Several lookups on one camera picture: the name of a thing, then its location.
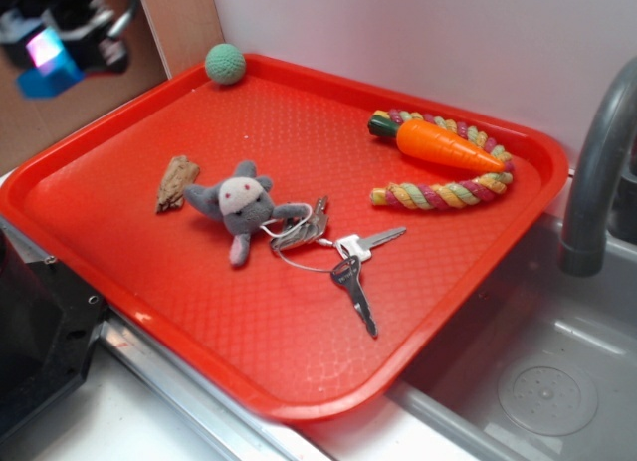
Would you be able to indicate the orange plastic carrot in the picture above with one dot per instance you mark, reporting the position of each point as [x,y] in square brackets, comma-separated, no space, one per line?
[431,143]

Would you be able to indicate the brown wood piece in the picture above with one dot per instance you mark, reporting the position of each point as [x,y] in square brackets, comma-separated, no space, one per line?
[179,173]

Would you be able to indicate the blue block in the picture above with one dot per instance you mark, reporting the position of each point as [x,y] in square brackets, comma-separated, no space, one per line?
[54,70]

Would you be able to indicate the multicolour rope toy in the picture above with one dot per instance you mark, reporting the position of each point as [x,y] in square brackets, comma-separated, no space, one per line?
[482,188]

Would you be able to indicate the green crocheted ball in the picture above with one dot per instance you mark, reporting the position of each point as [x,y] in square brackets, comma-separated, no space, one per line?
[225,64]

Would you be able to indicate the silver key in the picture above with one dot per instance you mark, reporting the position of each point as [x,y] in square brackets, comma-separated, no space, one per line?
[361,247]

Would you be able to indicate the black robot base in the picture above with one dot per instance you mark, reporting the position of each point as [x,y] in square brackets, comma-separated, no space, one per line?
[50,321]

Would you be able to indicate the silver metal clip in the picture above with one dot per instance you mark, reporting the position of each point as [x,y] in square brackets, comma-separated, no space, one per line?
[299,233]

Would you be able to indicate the grey plush animal keychain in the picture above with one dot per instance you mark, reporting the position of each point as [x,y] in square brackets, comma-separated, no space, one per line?
[242,202]

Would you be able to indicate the brown cardboard panel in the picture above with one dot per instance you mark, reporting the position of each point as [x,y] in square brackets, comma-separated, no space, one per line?
[29,126]

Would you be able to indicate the red plastic tray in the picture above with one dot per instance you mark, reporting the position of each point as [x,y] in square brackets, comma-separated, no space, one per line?
[277,334]

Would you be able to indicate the grey sink basin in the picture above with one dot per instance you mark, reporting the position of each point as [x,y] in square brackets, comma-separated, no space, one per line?
[536,364]

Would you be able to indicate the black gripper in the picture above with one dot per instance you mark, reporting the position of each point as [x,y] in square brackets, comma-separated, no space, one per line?
[88,29]

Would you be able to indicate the black-headed key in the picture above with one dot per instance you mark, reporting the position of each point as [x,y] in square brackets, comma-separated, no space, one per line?
[346,275]

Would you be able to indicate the grey faucet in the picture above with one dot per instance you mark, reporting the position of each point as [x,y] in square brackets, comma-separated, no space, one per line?
[602,197]

